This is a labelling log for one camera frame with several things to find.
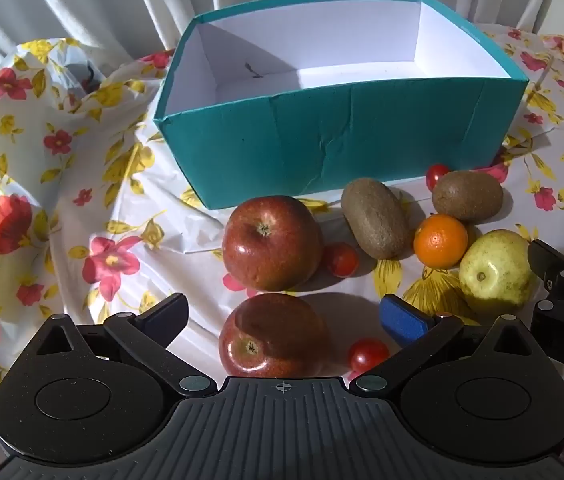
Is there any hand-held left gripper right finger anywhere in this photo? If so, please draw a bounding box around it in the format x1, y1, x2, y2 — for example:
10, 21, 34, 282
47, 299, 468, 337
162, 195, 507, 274
349, 294, 533, 397

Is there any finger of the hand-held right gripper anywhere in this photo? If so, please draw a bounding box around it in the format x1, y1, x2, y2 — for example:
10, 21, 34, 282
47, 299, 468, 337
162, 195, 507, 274
527, 238, 564, 289

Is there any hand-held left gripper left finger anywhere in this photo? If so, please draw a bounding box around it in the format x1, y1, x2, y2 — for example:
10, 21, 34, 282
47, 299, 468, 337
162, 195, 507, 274
36, 293, 217, 399

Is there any red cherry tomato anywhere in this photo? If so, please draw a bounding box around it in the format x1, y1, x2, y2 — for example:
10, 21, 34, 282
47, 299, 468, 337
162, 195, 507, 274
426, 163, 452, 192
348, 338, 391, 376
326, 242, 360, 278

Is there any yellow apple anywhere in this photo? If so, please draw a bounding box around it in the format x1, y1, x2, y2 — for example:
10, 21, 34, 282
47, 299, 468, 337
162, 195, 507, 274
458, 229, 538, 313

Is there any orange tangerine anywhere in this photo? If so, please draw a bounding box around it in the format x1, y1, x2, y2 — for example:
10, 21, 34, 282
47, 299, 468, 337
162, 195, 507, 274
413, 213, 469, 270

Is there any red apple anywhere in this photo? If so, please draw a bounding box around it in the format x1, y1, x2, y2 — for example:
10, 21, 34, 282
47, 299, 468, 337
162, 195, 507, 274
218, 292, 330, 378
221, 195, 324, 292

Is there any brown kiwi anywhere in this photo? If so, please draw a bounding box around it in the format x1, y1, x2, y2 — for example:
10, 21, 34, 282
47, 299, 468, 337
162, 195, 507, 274
340, 178, 413, 261
431, 170, 504, 224

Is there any teal cardboard box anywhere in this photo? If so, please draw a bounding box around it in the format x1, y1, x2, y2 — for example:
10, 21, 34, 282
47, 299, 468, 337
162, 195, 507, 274
153, 0, 530, 211

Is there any floral plastic tablecloth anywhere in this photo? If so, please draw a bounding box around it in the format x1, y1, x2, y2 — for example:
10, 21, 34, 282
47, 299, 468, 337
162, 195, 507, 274
0, 22, 564, 480

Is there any white curtain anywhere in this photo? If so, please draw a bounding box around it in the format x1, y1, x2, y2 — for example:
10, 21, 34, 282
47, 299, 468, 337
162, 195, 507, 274
0, 0, 564, 68

